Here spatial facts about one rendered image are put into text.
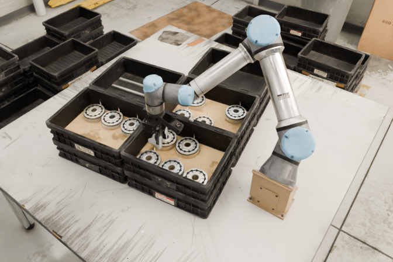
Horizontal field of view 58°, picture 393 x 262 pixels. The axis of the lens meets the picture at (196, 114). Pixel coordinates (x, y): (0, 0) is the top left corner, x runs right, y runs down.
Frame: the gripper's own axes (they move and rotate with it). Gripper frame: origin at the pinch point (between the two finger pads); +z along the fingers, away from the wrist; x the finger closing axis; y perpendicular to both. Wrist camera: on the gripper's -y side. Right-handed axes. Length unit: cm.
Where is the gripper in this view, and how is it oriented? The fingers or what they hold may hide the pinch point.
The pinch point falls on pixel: (163, 144)
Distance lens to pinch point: 160.4
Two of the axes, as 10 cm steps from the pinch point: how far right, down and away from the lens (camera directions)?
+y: -9.3, -2.5, 2.8
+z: 0.0, 7.4, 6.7
